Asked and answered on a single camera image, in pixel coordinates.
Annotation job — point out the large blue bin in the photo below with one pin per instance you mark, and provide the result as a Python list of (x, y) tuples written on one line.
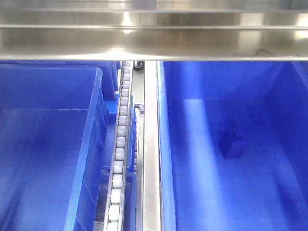
[(266, 189), (52, 131)]

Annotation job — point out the steel divider rail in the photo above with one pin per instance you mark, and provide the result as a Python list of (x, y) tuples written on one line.
[(151, 208)]

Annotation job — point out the small blue plastic part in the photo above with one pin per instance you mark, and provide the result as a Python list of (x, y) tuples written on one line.
[(233, 143)]

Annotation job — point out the large blue bin left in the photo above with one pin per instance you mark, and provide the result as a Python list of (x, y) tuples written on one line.
[(52, 131)]

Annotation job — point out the steel shelf beam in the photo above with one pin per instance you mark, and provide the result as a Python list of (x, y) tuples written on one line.
[(166, 30)]

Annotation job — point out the white roller track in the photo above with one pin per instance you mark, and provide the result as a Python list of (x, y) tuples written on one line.
[(115, 201)]

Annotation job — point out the large blue bin right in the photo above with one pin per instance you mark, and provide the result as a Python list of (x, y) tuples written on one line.
[(266, 189)]

